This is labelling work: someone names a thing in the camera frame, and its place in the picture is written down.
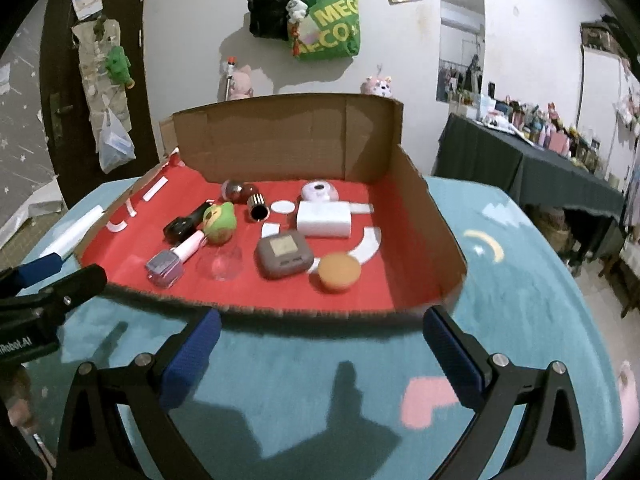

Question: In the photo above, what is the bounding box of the green tote bag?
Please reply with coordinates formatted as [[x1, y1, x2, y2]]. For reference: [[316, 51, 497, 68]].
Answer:
[[291, 0, 362, 62]]

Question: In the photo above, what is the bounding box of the person's left hand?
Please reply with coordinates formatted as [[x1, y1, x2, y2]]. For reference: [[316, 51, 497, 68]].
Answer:
[[0, 367, 37, 430]]

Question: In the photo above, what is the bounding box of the cluttered dark side table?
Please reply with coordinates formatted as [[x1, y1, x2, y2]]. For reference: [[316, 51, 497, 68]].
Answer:
[[450, 80, 626, 181]]

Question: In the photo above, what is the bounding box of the white plastic bag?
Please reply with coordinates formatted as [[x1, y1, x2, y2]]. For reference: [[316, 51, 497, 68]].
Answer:
[[98, 110, 136, 175]]

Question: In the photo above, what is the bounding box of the wall mirror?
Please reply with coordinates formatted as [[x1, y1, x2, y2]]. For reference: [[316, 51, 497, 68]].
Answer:
[[436, 0, 487, 105]]

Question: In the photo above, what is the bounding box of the green toy figure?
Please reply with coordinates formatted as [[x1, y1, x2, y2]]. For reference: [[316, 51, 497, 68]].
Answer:
[[202, 202, 237, 246]]

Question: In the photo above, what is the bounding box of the pink plush toy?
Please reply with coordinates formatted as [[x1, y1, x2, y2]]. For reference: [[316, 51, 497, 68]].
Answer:
[[230, 65, 254, 100], [361, 75, 396, 98]]

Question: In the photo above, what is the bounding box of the black bag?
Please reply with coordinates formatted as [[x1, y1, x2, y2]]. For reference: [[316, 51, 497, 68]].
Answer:
[[246, 0, 296, 38]]

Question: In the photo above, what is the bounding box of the white refrigerator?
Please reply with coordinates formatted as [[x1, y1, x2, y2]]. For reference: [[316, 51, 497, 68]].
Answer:
[[580, 22, 640, 181]]

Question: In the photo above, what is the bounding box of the dark brown door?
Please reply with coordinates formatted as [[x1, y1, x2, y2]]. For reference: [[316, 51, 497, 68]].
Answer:
[[42, 0, 151, 211]]

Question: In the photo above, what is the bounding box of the amber bowl-shaped soap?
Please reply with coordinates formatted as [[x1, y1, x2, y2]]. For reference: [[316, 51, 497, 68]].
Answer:
[[318, 253, 362, 293]]

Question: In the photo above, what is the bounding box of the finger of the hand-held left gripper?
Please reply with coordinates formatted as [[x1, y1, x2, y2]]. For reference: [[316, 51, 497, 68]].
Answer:
[[0, 263, 108, 333], [0, 252, 63, 297]]

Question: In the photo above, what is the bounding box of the white paper roll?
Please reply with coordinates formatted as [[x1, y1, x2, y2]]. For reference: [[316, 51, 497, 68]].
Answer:
[[37, 205, 106, 261]]

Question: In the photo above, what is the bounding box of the clear glass dish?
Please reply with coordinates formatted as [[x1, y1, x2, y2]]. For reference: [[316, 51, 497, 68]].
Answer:
[[196, 246, 244, 281]]

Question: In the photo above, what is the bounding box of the table with black cloth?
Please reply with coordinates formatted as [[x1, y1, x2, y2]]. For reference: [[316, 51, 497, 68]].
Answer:
[[431, 112, 626, 271]]

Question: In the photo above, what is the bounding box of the lilac round case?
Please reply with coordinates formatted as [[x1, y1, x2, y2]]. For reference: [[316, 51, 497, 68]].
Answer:
[[301, 180, 340, 203]]

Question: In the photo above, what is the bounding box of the black nail polish bottle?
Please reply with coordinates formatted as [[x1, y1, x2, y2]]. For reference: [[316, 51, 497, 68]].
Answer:
[[163, 201, 213, 242]]

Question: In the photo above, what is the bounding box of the studded metal cylinder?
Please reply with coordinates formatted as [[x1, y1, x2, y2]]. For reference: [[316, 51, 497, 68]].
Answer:
[[247, 194, 271, 222]]

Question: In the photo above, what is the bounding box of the green hanging plush toy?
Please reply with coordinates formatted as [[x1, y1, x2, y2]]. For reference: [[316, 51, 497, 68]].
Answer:
[[106, 46, 137, 90]]

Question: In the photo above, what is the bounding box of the grey-brown rounded case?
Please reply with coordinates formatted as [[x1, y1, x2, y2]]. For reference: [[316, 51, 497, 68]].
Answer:
[[255, 230, 315, 280]]

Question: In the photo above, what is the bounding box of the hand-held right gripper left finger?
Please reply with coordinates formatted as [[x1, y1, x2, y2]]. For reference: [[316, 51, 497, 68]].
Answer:
[[56, 308, 223, 480]]

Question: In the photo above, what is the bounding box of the cardboard box with red lining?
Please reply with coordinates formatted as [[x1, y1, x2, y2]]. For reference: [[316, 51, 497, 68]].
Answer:
[[75, 92, 468, 318]]

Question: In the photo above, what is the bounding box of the metal door handle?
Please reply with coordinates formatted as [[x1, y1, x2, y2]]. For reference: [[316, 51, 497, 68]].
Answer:
[[50, 92, 71, 136]]

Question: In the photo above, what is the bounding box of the beige hanging organizer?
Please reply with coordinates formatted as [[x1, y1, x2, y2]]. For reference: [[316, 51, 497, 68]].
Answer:
[[72, 17, 133, 126]]

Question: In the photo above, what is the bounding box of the purple nail polish bottle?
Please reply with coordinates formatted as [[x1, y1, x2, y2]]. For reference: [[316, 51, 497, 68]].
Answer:
[[145, 230, 208, 289]]

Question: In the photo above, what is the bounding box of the white charger block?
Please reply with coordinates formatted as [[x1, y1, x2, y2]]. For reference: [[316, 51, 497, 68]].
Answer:
[[296, 201, 353, 239]]

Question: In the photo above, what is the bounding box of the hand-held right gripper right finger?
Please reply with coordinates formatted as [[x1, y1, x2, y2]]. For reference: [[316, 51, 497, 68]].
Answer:
[[422, 305, 587, 480]]

